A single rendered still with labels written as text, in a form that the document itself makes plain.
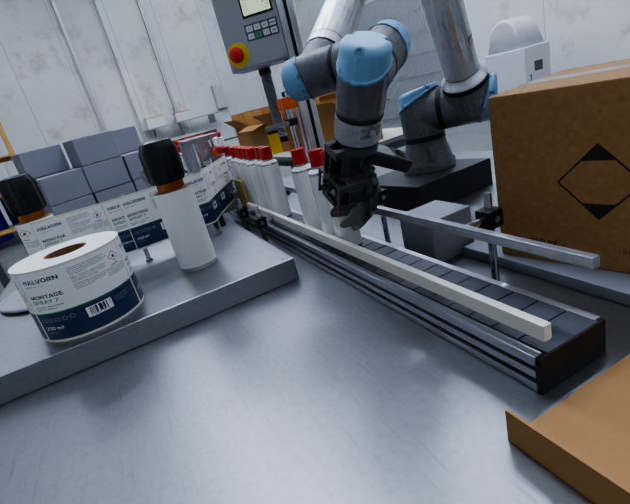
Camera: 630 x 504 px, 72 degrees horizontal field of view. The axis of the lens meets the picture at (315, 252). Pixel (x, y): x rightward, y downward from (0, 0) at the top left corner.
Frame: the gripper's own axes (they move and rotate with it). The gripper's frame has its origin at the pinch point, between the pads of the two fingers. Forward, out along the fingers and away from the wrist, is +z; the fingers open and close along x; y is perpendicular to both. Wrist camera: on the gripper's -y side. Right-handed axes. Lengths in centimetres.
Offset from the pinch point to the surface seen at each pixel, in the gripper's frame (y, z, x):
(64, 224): 54, 16, -48
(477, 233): -2.9, -16.4, 23.7
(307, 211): 3.1, 7.4, -15.1
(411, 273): 5.1, -9.5, 21.0
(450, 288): 5.1, -13.8, 28.1
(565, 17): -688, 194, -408
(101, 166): 49, 224, -398
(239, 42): -2, -13, -61
